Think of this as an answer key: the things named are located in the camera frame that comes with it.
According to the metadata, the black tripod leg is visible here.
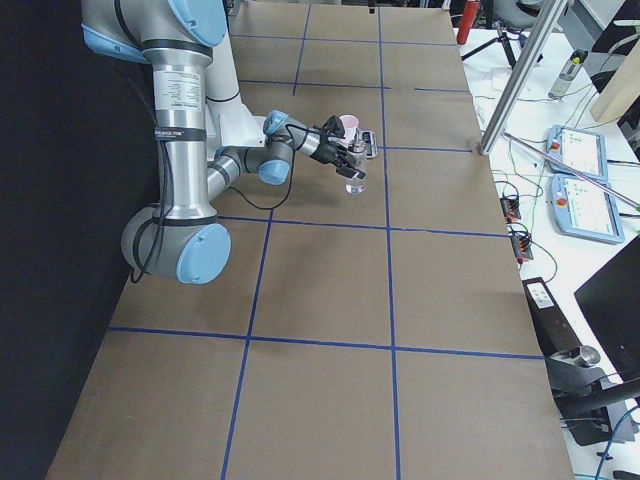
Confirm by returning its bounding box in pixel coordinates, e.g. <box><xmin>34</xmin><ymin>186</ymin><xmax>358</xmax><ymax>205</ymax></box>
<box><xmin>460</xmin><ymin>19</ymin><xmax>518</xmax><ymax>69</ymax></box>

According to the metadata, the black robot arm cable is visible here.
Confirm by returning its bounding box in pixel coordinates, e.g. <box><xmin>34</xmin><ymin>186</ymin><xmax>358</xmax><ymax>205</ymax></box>
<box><xmin>229</xmin><ymin>124</ymin><xmax>311</xmax><ymax>211</ymax></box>

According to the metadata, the blue teach pendant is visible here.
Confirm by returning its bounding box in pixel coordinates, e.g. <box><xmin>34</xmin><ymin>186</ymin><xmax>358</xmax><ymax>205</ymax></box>
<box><xmin>546</xmin><ymin>125</ymin><xmax>608</xmax><ymax>181</ymax></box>
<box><xmin>550</xmin><ymin>174</ymin><xmax>625</xmax><ymax>244</ymax></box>

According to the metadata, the white digital kitchen scale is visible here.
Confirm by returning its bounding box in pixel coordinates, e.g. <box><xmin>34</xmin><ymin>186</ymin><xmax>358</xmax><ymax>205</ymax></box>
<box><xmin>357</xmin><ymin>130</ymin><xmax>378</xmax><ymax>159</ymax></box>

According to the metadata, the red cylinder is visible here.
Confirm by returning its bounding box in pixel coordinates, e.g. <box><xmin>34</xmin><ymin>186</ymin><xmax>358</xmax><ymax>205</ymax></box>
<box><xmin>456</xmin><ymin>0</ymin><xmax>480</xmax><ymax>45</ymax></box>

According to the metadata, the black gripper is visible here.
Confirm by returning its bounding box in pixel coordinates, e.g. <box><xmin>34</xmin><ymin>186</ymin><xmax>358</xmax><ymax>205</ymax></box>
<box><xmin>313</xmin><ymin>141</ymin><xmax>366</xmax><ymax>179</ymax></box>

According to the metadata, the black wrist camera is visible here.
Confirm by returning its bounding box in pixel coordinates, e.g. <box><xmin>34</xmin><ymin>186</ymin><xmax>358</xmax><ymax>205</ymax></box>
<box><xmin>321</xmin><ymin>115</ymin><xmax>345</xmax><ymax>139</ymax></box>

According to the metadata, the wooden board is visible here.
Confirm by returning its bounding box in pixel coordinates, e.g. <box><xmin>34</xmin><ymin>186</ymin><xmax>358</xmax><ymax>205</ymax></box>
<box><xmin>591</xmin><ymin>19</ymin><xmax>639</xmax><ymax>123</ymax></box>

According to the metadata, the aluminium frame post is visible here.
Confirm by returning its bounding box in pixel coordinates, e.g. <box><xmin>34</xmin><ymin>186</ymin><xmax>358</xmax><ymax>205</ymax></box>
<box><xmin>478</xmin><ymin>0</ymin><xmax>570</xmax><ymax>155</ymax></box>

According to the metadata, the upper blue teach pendant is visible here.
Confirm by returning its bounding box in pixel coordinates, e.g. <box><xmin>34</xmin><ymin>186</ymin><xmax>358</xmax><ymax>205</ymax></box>
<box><xmin>546</xmin><ymin>125</ymin><xmax>608</xmax><ymax>181</ymax></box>

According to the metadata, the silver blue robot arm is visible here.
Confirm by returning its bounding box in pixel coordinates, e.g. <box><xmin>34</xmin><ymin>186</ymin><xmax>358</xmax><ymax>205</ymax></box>
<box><xmin>82</xmin><ymin>1</ymin><xmax>365</xmax><ymax>284</ymax></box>

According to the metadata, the black monitor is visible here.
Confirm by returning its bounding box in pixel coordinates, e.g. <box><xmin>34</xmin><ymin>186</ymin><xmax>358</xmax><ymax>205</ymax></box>
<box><xmin>574</xmin><ymin>238</ymin><xmax>639</xmax><ymax>380</ymax></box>

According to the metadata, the pink plastic cup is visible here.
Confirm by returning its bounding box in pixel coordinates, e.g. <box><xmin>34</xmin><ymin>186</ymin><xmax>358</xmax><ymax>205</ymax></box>
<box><xmin>339</xmin><ymin>114</ymin><xmax>359</xmax><ymax>146</ymax></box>

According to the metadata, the long metal rod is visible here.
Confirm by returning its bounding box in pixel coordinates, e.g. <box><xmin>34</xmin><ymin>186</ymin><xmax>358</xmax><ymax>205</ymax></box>
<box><xmin>503</xmin><ymin>133</ymin><xmax>640</xmax><ymax>211</ymax></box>

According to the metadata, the lower blue teach pendant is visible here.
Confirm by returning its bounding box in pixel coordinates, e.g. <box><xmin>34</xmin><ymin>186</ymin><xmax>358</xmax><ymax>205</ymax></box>
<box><xmin>550</xmin><ymin>174</ymin><xmax>625</xmax><ymax>244</ymax></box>

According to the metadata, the black box with label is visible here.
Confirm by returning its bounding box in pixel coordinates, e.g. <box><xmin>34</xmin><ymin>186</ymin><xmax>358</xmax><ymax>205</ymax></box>
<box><xmin>522</xmin><ymin>277</ymin><xmax>581</xmax><ymax>357</ymax></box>

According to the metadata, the grey water bottle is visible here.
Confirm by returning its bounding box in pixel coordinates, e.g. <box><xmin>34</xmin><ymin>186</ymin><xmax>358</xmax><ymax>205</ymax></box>
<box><xmin>547</xmin><ymin>49</ymin><xmax>588</xmax><ymax>100</ymax></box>

